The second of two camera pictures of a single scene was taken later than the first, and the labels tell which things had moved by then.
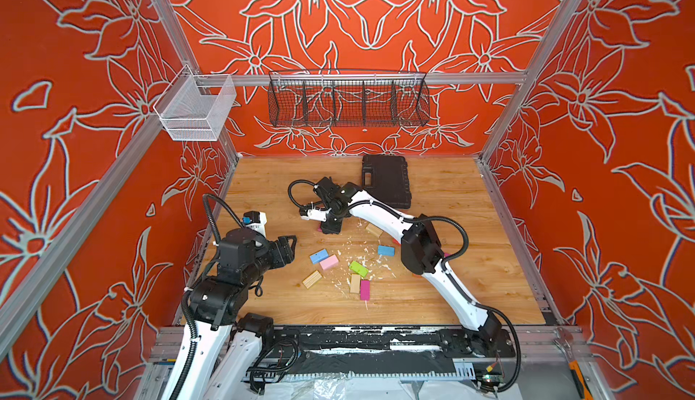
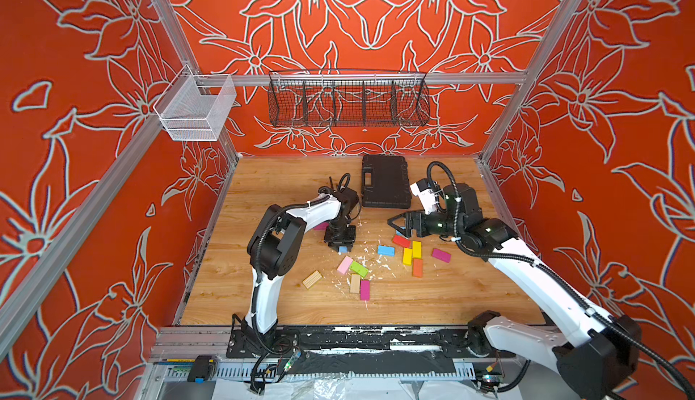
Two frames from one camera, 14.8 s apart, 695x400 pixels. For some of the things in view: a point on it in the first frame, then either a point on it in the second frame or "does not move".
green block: x=359 y=269 does not move
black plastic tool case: x=386 y=177 does not move
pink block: x=328 y=262 to x=345 y=265
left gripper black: x=281 y=251 to x=347 y=242
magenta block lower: x=365 y=290 does not move
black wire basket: x=340 y=99 does not move
